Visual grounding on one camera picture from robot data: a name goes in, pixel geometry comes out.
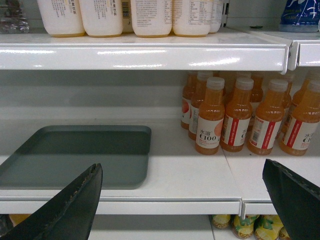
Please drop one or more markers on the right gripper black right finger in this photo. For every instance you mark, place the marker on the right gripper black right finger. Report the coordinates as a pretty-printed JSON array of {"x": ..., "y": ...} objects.
[{"x": 295, "y": 199}]

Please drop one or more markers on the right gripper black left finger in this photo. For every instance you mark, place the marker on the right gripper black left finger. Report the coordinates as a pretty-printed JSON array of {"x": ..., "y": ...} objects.
[{"x": 69, "y": 215}]

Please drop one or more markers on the silver grey metal tray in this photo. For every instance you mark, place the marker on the silver grey metal tray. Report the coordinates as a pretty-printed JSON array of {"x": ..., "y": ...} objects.
[{"x": 55, "y": 155}]

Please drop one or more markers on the yellow lemon tea bottle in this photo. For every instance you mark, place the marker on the yellow lemon tea bottle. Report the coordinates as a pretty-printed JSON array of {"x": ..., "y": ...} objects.
[{"x": 244, "y": 228}]

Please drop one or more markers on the orange juice bottle far right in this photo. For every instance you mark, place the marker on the orange juice bottle far right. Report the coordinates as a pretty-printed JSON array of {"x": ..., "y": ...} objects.
[{"x": 304, "y": 122}]

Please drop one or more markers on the orange juice bottle red label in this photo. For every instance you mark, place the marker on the orange juice bottle red label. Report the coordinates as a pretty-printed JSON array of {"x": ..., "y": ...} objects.
[{"x": 237, "y": 117}]

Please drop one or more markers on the white middle store shelf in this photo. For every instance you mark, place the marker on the white middle store shelf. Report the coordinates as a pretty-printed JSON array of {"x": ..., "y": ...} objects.
[{"x": 179, "y": 181}]

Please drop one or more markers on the white store shelf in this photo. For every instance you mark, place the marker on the white store shelf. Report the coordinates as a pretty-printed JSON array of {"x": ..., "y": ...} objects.
[
  {"x": 230, "y": 49},
  {"x": 179, "y": 181}
]

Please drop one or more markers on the orange juice bottle front left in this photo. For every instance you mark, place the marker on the orange juice bottle front left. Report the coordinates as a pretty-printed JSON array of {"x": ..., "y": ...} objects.
[{"x": 210, "y": 117}]

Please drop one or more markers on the white upper store shelf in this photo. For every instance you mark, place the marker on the white upper store shelf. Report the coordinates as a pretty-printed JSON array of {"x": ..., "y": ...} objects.
[{"x": 230, "y": 49}]

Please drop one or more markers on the blue water bottle pack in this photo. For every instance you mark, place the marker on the blue water bottle pack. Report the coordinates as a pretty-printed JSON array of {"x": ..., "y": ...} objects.
[{"x": 300, "y": 16}]

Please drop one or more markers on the white milk drink bottle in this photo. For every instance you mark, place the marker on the white milk drink bottle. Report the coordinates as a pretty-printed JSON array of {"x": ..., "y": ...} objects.
[
  {"x": 191, "y": 18},
  {"x": 102, "y": 18},
  {"x": 151, "y": 18},
  {"x": 61, "y": 18}
]

